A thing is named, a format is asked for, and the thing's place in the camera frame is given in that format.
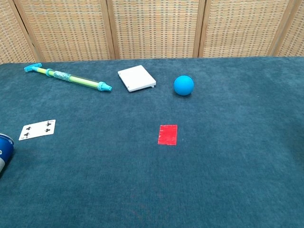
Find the teal yellow toy water pump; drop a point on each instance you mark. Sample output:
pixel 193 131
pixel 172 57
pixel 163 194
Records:
pixel 78 80

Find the blue white drink can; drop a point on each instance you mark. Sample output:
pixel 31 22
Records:
pixel 4 147

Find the blue ball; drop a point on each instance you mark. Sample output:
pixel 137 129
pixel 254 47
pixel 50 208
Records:
pixel 184 85

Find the four of clubs card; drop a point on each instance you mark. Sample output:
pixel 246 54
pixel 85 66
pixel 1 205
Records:
pixel 36 130

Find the red shiny plastic object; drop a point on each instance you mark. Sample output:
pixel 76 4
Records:
pixel 167 135

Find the woven wooden folding screen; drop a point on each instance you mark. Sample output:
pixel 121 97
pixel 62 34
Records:
pixel 154 28

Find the white flat plastic box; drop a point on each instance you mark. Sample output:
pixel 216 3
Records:
pixel 136 78

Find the blue felt table cover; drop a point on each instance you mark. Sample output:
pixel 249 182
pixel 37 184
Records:
pixel 95 178

